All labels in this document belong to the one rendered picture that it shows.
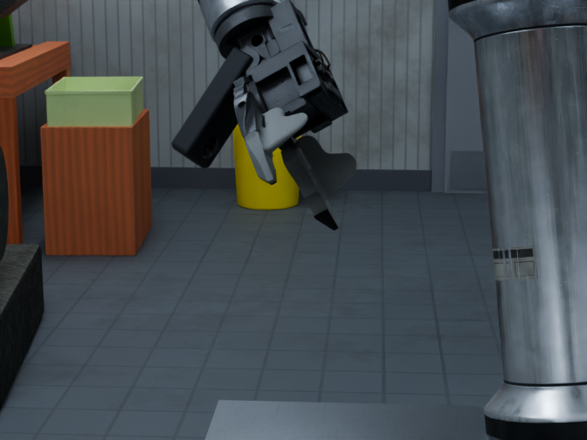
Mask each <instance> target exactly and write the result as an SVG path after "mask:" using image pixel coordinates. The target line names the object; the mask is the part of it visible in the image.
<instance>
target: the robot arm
mask: <svg viewBox="0 0 587 440"><path fill-rule="evenodd" d="M197 1H198V3H199V5H200V9H201V11H202V13H203V16H204V20H205V23H206V24H207V27H208V29H209V32H210V35H211V38H212V39H213V41H214V42H215V43H216V44H217V46H218V49H219V52H220V54H221V56H222V57H223V58H225V62H224V63H223V64H222V66H221V67H220V69H219V70H218V73H217V74H216V76H215V77H214V79H213V80H212V82H211V83H210V84H209V86H208V87H207V89H206V90H205V92H204V94H203V95H202V97H201V98H200V100H199V101H198V102H197V104H196V106H195V107H194V109H193V110H192V112H191V113H190V115H189V117H188V118H187V120H186V121H185V122H184V123H183V125H182V127H181V129H180V130H179V132H178V133H177V135H176V137H175V138H174V140H173V141H172V143H171V145H172V148H173V149H175V151H177V152H178V153H180V154H181V155H183V156H185V157H186V158H188V159H189V160H191V161H192V162H194V163H195V164H196V165H198V166H200V167H201V168H208V167H209V166H210V165H211V164H212V162H213V161H214V159H215V158H216V156H217V155H218V153H219V151H220V150H221V148H222V146H223V145H224V144H225V142H226V141H227V139H228V138H229V136H230V135H231V133H232V131H233V130H234V128H235V127H236V126H237V125H239V129H240V132H241V135H242V137H243V138H244V141H245V145H246V148H247V151H248V154H249V156H250V158H251V160H252V164H253V167H254V168H255V171H256V173H257V175H258V177H259V178H260V179H261V180H262V181H264V182H267V183H269V184H271V185H273V184H275V183H276V182H277V180H276V169H275V168H274V165H273V151H274V150H275V149H277V148H279V149H280V150H282V151H281V155H282V159H283V162H284V164H285V166H286V168H287V170H288V172H289V174H290V175H291V177H292V178H293V179H294V180H295V182H296V183H297V185H298V187H299V189H300V192H301V194H302V195H303V197H304V199H305V200H306V202H307V204H308V206H309V208H310V209H311V211H312V213H313V215H314V218H315V219H316V220H318V221H319V222H321V223H323V224H325V225H326V226H328V227H329V228H330V229H332V230H337V229H339V226H338V223H337V221H336V219H335V215H334V212H333V211H332V209H331V207H330V204H329V202H328V199H329V198H330V197H331V196H332V195H333V194H334V193H335V192H336V191H337V190H338V189H339V188H340V187H341V186H342V185H343V184H344V183H345V182H346V181H347V180H348V179H349V178H350V177H351V176H352V175H353V174H354V173H355V172H356V167H357V166H356V160H355V159H354V157H353V156H352V155H351V154H348V153H336V154H330V153H327V152H326V151H324V149H323V148H322V146H321V144H320V143H319V142H318V141H317V140H316V139H315V138H314V137H313V136H310V135H304V136H301V135H303V134H304V133H306V132H308V131H310V130H311V131H312V132H313V133H314V134H315V133H317V132H319V131H321V130H322V129H324V128H325V127H328V126H330V125H332V121H333V120H336V119H338V118H340V117H341V116H343V115H344V114H346V113H348V112H349V111H348V109H347V107H346V105H345V103H344V100H343V98H342V95H341V93H340V91H339V88H338V86H337V84H336V82H335V79H334V76H333V74H332V72H331V70H330V68H329V67H330V63H329V61H328V58H327V57H326V55H325V54H324V53H323V52H322V51H320V50H317V49H315V48H314V47H313V45H312V42H311V40H310V38H309V36H308V34H307V30H306V28H305V26H306V25H307V22H306V19H305V18H304V16H303V14H302V13H301V11H300V10H298V9H296V7H295V6H294V4H293V3H292V2H291V0H284V1H282V2H280V0H197ZM448 9H449V17H450V19H451V20H452V21H453V22H454V23H455V24H457V25H458V26H459V27H460V28H462V29H463V30H464V31H465V32H467V33H468V34H469V35H470V37H471V38H472V39H473V43H474V53H475V64H476V73H477V83H478V94H479V103H480V123H481V132H482V143H483V153H484V163H485V173H486V183H487V202H488V212H489V222H490V232H491V242H492V252H493V262H494V282H495V291H496V301H497V312H498V321H499V331H500V342H501V360H502V371H503V381H504V382H503V383H502V385H501V388H500V389H499V390H498V391H497V393H496V394H495V395H494V396H493V397H492V399H491V400H490V401H489V402H488V403H487V405H486V406H485V408H484V414H485V423H486V436H487V440H587V0H448ZM317 52H319V54H320V56H319V55H318V54H317ZM322 55H323V57H324V58H325V59H326V60H327V62H328V65H326V64H325V63H324V60H323V57H322ZM320 65H321V66H320ZM299 136H301V137H300V138H299V139H298V140H297V139H296V138H297V137H299ZM301 150H302V151H301ZM305 156H306V157H305ZM306 158H307V159H306ZM309 164H310V165H309ZM310 166H311V167H310Z"/></svg>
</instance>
